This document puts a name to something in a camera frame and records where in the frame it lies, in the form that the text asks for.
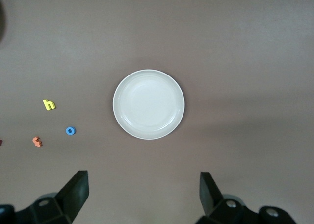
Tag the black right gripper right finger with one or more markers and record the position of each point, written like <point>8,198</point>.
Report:
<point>211,197</point>

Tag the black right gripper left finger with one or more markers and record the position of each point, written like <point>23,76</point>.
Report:
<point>73,194</point>

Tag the blue foam letter o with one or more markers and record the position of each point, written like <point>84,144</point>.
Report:
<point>67,131</point>

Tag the orange foam letter f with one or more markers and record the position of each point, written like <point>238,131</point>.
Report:
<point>37,141</point>

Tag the yellow foam letter h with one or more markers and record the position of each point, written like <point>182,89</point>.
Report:
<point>47,105</point>

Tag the beige brown round plate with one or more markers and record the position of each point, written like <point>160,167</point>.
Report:
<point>148,104</point>

